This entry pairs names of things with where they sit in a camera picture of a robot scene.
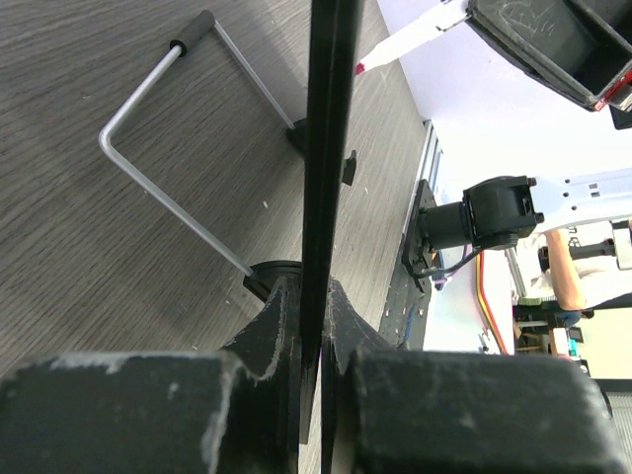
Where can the white whiteboard black frame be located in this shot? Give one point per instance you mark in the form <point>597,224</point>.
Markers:
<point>334,32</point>

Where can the person in background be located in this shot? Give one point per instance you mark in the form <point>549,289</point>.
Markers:
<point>549,271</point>

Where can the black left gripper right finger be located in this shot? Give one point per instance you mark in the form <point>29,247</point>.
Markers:
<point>386,410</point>

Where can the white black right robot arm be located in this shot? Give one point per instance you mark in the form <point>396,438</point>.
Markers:
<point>496,213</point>

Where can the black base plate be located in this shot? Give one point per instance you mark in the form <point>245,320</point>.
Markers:
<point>405,312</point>

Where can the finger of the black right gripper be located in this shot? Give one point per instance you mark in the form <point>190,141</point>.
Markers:
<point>581,50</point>

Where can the metal wire whiteboard stand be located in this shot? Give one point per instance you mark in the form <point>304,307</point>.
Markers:
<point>195,131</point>

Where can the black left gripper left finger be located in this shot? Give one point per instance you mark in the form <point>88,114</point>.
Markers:
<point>234,410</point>

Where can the pink capped white marker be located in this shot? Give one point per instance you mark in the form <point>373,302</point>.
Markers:
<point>405,42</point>

